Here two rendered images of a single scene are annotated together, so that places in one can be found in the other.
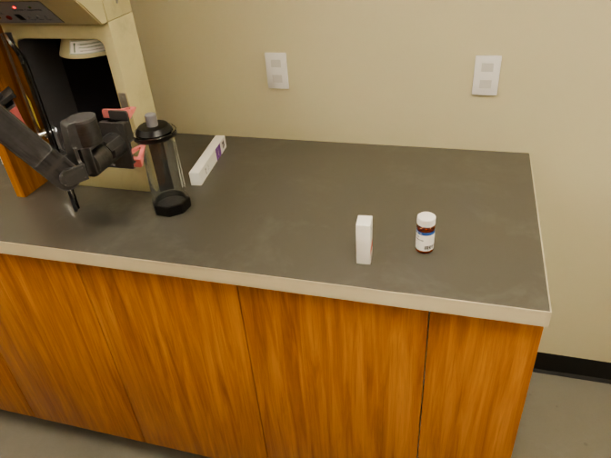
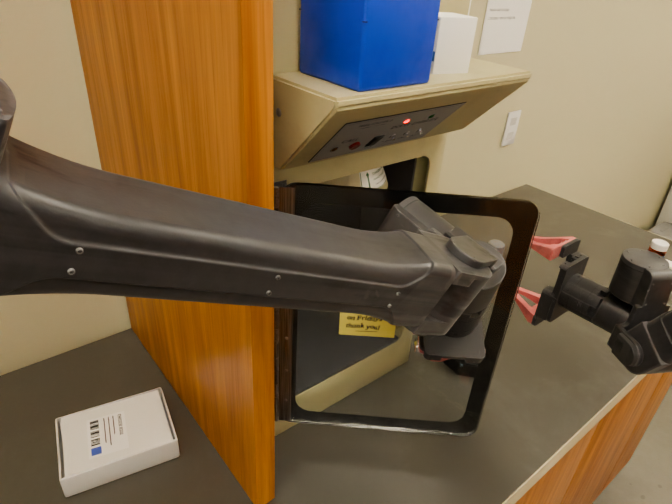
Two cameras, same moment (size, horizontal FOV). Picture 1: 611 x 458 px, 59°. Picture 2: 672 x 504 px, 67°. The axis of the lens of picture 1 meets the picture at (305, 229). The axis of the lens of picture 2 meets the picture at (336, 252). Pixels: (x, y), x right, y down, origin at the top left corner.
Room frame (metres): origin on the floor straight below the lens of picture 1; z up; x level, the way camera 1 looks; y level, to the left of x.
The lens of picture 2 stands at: (1.11, 1.16, 1.62)
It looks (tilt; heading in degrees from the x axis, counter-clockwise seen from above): 31 degrees down; 301
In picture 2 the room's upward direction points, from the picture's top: 4 degrees clockwise
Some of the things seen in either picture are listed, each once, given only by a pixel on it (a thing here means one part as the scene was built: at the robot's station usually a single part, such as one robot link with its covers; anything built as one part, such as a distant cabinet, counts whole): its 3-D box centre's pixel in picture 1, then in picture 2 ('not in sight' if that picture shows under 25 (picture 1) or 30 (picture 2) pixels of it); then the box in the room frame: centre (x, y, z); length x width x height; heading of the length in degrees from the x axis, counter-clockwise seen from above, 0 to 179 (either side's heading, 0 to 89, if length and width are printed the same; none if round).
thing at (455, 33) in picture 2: not in sight; (442, 42); (1.34, 0.56, 1.54); 0.05 x 0.05 x 0.06; 57
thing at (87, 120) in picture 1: (74, 147); (643, 307); (1.04, 0.46, 1.24); 0.12 x 0.09 x 0.11; 131
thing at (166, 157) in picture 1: (163, 168); not in sight; (1.26, 0.36, 1.06); 0.11 x 0.11 x 0.21
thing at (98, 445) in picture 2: not in sight; (117, 437); (1.64, 0.88, 0.96); 0.16 x 0.12 x 0.04; 61
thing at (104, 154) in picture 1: (94, 157); (621, 312); (1.05, 0.44, 1.20); 0.07 x 0.06 x 0.07; 162
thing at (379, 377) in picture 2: (40, 123); (391, 327); (1.31, 0.65, 1.19); 0.30 x 0.01 x 0.40; 30
